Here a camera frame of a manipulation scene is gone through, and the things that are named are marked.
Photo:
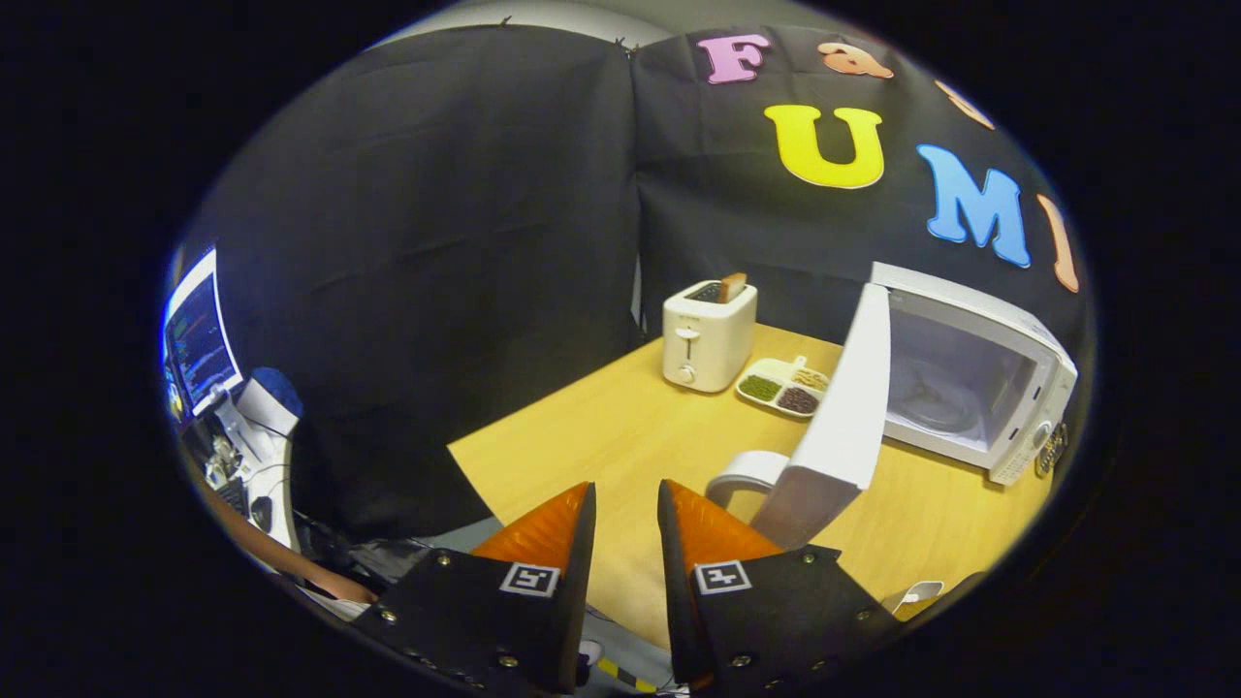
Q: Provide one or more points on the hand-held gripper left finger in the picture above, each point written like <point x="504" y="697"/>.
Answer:
<point x="577" y="601"/>

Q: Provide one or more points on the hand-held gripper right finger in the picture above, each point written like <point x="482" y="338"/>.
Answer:
<point x="674" y="601"/>

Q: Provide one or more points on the white microwave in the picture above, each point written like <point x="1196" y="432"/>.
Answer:
<point x="843" y="417"/>

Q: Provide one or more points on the white divided snack dish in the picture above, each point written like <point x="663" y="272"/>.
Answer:
<point x="780" y="390"/>

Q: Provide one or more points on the small white plate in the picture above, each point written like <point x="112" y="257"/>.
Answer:
<point x="916" y="591"/>

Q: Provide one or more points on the white toaster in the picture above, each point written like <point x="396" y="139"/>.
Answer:
<point x="708" y="339"/>

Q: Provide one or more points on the white side desk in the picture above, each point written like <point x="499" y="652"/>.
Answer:
<point x="281" y="485"/>

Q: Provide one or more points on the brown toast slice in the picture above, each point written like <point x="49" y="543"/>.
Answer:
<point x="733" y="287"/>

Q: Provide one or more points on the black computer mouse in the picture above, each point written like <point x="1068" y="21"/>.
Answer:
<point x="262" y="512"/>

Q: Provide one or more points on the black keyboard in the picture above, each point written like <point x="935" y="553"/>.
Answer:
<point x="233" y="496"/>

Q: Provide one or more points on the computer monitor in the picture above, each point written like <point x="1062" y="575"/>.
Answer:
<point x="199" y="339"/>

